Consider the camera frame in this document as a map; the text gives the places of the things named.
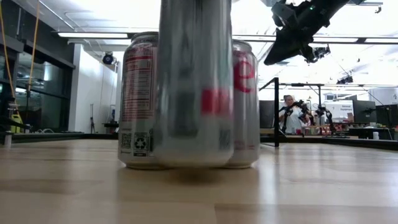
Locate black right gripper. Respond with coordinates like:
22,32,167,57
263,0,332,66

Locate tall white black-lid can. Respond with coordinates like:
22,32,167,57
153,0,234,169

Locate black ceiling spotlight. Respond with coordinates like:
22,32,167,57
336,74,354,85
306,43,331,63

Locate ceiling light strip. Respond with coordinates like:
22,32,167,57
57,32,129,39
312,37,359,43

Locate black monitor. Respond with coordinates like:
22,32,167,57
259,100,276,129
352,99,377,124
375,104,398,127

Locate silver Diet Coke can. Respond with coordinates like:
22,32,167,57
117,30,162,170
223,39,261,170

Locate person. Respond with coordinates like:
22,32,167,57
278,95,312,135

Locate white equipment sign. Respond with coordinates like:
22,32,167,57
323,100,354,122

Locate cluttered background table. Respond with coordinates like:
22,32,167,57
300,123,351,138

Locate dark background desk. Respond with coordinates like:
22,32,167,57
348,126,398,141

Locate small dark background table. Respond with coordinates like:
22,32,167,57
103,121,119,135

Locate thin background stand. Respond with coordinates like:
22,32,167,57
89,103,96,134

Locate yellow-green container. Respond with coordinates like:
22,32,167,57
10,112,24,134

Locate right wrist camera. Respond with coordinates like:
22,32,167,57
271,1,297,29

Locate ceiling rail mount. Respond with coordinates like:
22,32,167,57
348,1,384,14

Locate black round ceiling camera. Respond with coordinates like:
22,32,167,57
101,52,115,65

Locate black aluminium table frame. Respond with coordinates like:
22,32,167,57
0,132,398,152

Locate yellow cable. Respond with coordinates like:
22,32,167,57
27,0,42,94
0,0,16,100

